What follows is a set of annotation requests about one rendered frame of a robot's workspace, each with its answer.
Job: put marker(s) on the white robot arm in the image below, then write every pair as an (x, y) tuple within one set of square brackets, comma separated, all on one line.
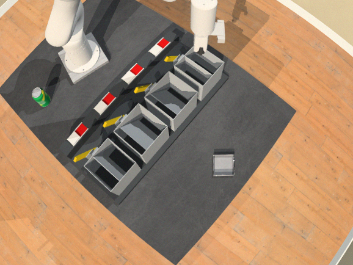
[(66, 22)]

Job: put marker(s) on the green drink can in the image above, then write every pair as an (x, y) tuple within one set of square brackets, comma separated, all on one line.
[(41, 96)]

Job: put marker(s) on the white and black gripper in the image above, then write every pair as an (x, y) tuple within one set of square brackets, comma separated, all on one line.
[(200, 41)]

